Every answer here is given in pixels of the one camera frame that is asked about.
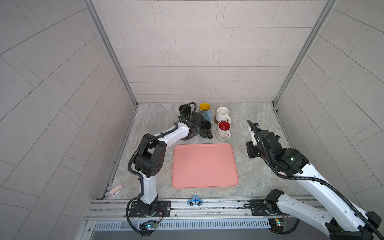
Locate black mug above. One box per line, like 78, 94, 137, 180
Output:
179, 105, 192, 120
199, 121, 213, 140

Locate black mug front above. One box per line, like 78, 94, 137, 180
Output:
199, 121, 213, 140

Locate yellow inside mug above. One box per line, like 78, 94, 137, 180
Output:
199, 103, 212, 122

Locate white mug red inside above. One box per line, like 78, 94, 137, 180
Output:
216, 121, 232, 140

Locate multicolour woven round coaster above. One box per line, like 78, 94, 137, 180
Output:
216, 134, 231, 140

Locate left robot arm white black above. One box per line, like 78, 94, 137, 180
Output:
126, 102, 205, 237

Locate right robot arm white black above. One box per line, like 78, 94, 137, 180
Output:
246, 120, 384, 240

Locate pink rectangular tray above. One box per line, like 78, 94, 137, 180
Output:
172, 143, 239, 189

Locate blue toy car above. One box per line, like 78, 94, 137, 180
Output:
187, 196, 203, 206

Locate ventilation grille strip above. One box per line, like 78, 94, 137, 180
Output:
94, 219, 271, 231

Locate right circuit board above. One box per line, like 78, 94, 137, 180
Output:
269, 219, 289, 234

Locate circuit board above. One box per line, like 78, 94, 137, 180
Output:
269, 219, 289, 234
140, 221, 158, 231

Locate pink eraser block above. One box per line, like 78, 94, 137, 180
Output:
109, 184, 125, 196

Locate left circuit board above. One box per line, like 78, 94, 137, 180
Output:
140, 221, 158, 231

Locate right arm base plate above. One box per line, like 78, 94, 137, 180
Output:
243, 200, 285, 218

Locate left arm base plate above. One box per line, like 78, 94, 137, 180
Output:
129, 200, 171, 218

